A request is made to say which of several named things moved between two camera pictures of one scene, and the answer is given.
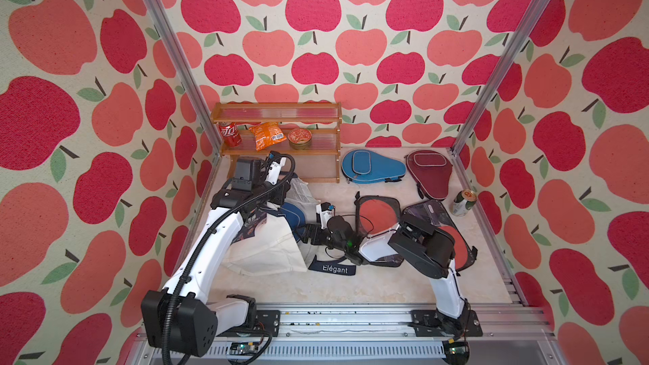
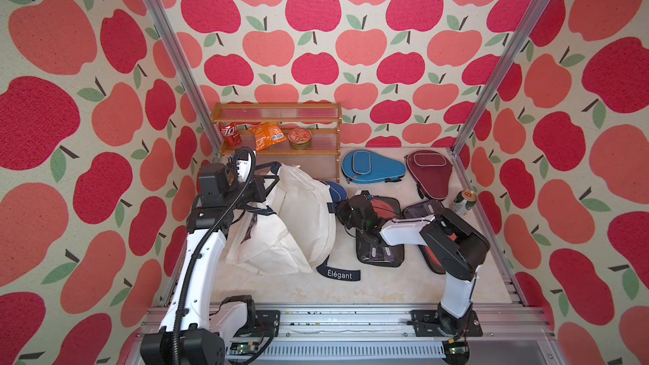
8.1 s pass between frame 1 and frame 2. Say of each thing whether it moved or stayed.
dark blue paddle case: moved
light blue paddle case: stayed
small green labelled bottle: stayed
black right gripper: moved
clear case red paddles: stayed
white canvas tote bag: moved
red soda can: stayed
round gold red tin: stayed
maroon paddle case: stayed
